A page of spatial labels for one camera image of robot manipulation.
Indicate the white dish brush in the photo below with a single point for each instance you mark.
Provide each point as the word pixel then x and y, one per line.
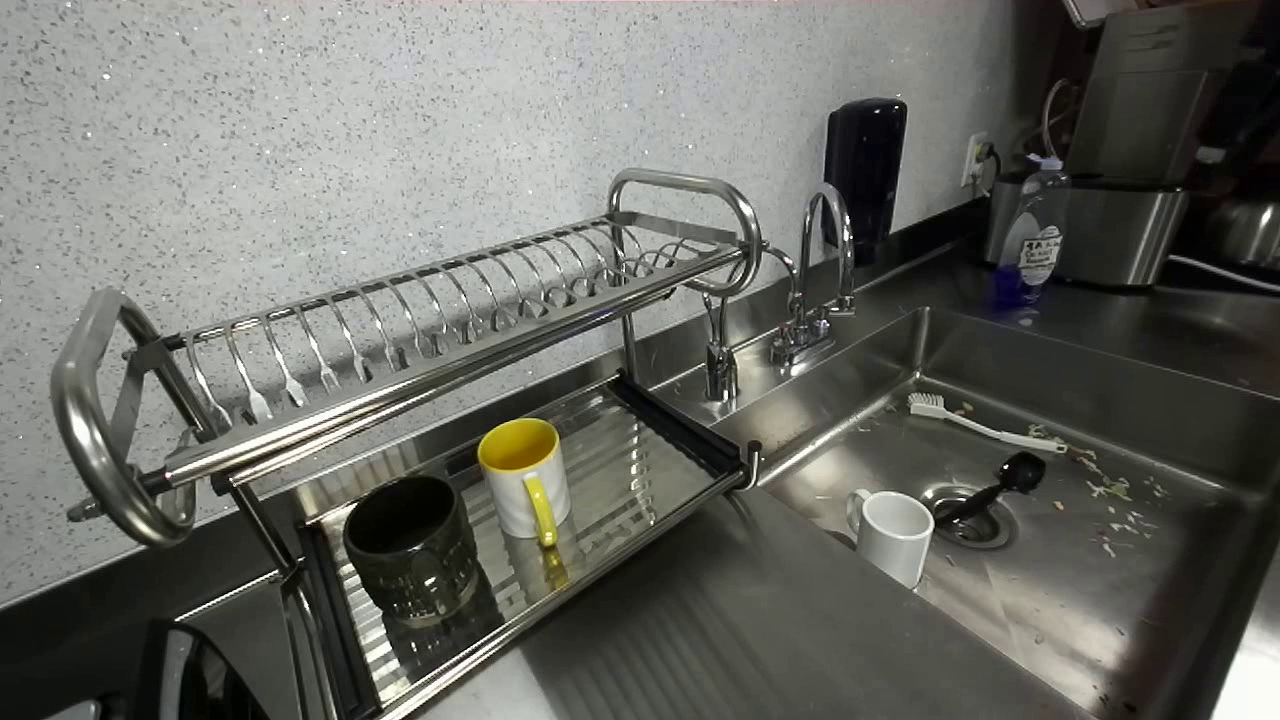
pixel 991 429

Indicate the round sink drain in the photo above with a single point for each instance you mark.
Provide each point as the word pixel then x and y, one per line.
pixel 985 531

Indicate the stainless steel sink basin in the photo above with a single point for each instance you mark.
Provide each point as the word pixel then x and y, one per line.
pixel 1145 625

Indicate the black framed drip tray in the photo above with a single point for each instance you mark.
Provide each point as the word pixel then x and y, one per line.
pixel 624 483

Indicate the yellow and white mug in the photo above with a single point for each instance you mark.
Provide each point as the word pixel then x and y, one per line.
pixel 521 483

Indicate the chrome gooseneck faucet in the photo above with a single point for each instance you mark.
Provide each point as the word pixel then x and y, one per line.
pixel 811 313

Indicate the stainless steel dish rack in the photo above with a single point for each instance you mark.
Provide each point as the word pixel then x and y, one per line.
pixel 403 356

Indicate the black ribbed mug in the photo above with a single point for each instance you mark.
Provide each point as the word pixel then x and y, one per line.
pixel 408 544

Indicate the white ceramic mug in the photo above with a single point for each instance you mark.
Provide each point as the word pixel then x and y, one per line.
pixel 899 534

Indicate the blue dish soap bottle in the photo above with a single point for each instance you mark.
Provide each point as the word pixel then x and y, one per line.
pixel 1030 261

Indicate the stainless steel canister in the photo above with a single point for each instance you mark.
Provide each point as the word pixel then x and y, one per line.
pixel 1123 232

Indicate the vegetable food scraps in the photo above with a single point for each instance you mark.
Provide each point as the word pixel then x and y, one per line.
pixel 1119 515

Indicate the grey appliance with steel canister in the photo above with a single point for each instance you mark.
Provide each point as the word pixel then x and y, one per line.
pixel 1152 95

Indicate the black wall soap dispenser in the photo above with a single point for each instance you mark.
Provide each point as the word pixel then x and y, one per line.
pixel 864 165

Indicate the white wall outlet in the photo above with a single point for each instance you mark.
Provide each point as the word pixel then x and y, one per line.
pixel 977 158

